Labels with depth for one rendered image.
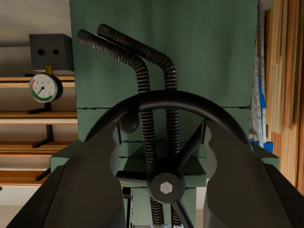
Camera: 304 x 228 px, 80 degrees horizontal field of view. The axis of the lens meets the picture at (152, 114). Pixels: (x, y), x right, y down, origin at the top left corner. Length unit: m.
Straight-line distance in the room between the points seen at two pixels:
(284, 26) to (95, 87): 1.59
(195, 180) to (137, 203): 0.13
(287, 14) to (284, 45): 0.23
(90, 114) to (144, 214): 0.27
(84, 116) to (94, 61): 0.14
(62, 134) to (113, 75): 2.96
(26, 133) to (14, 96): 0.63
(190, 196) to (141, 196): 0.10
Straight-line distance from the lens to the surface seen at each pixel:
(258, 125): 1.31
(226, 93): 0.49
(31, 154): 3.10
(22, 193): 4.17
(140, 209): 0.44
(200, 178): 0.41
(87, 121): 0.50
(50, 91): 0.46
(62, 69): 0.47
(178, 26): 0.48
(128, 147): 0.49
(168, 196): 0.30
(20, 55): 3.66
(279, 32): 1.79
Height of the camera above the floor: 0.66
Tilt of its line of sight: 8 degrees up
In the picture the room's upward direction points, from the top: 179 degrees clockwise
